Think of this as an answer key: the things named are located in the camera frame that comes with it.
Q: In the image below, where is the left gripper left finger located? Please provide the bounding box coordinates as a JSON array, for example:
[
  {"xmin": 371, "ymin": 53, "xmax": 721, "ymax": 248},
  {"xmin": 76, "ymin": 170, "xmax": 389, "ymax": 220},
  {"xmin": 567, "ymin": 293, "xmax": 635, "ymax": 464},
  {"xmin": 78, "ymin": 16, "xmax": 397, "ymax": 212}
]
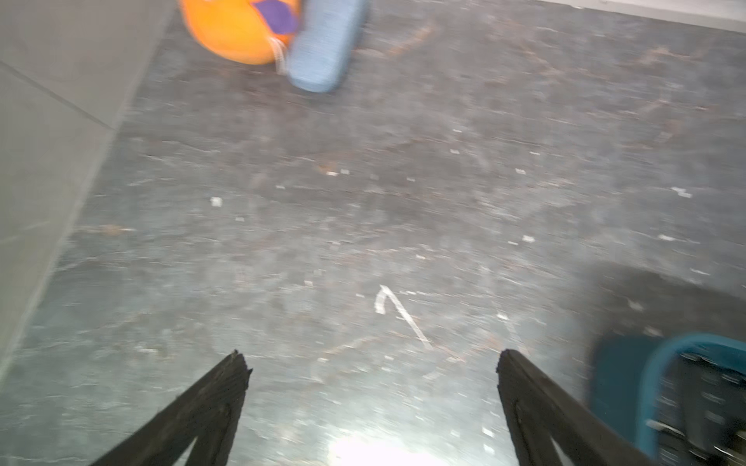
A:
[{"xmin": 94, "ymin": 351, "xmax": 252, "ymax": 465}]

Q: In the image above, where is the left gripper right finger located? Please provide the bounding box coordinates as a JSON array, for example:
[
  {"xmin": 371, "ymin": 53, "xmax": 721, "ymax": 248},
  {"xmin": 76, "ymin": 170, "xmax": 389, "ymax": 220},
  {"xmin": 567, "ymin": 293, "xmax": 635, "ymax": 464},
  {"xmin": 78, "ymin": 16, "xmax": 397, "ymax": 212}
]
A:
[{"xmin": 497, "ymin": 349, "xmax": 654, "ymax": 465}]

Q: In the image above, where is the teal storage tray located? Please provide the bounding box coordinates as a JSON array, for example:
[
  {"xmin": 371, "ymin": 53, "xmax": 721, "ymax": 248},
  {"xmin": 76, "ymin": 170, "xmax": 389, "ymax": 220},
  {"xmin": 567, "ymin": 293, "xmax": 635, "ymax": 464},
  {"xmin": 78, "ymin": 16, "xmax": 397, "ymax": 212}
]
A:
[{"xmin": 590, "ymin": 333, "xmax": 745, "ymax": 465}]

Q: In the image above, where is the orange plush toy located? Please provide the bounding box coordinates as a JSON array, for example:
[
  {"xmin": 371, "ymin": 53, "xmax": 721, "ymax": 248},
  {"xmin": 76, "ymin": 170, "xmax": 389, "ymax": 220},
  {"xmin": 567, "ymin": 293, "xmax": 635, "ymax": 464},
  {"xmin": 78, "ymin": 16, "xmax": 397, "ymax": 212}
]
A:
[{"xmin": 179, "ymin": 0, "xmax": 301, "ymax": 68}]

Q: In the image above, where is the blue glasses case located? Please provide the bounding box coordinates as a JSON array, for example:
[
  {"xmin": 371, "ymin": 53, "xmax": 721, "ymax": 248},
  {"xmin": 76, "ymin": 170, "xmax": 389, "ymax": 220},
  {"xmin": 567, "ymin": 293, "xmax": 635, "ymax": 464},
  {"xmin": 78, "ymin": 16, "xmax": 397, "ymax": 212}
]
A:
[{"xmin": 288, "ymin": 0, "xmax": 369, "ymax": 93}]

